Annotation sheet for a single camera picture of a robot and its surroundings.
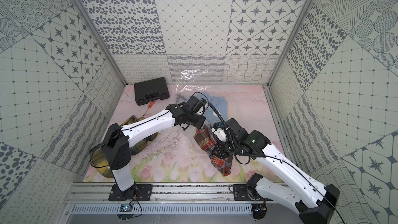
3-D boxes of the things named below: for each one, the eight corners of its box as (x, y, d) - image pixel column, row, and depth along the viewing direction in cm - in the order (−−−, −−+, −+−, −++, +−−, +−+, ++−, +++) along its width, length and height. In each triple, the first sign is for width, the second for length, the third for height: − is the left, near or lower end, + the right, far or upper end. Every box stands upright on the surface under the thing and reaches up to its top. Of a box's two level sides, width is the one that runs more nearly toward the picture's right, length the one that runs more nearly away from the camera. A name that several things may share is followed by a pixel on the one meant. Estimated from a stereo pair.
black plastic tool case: (138, 107, 109) (135, 102, 104) (136, 87, 121) (134, 82, 117) (170, 99, 114) (169, 94, 109) (165, 81, 126) (164, 76, 121)
